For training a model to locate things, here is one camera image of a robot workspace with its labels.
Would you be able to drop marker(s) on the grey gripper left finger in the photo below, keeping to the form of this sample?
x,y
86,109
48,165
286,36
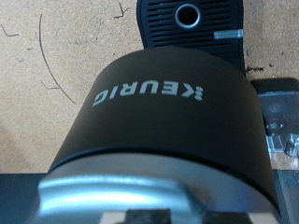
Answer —
x,y
140,217

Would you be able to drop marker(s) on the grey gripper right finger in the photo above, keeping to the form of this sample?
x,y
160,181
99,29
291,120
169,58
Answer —
x,y
236,219

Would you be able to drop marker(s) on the black Keurig coffee machine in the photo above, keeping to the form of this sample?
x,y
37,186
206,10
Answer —
x,y
162,130

